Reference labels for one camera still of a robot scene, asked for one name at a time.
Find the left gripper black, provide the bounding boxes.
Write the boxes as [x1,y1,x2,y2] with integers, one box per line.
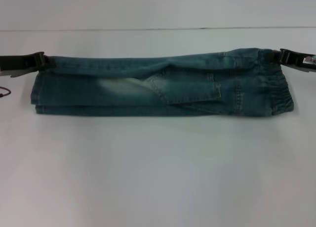
[0,51,55,78]

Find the blue denim shorts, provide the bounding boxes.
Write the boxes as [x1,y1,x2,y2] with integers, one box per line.
[30,47,297,117]

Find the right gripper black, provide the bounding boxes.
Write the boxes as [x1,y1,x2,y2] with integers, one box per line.
[279,48,316,74]

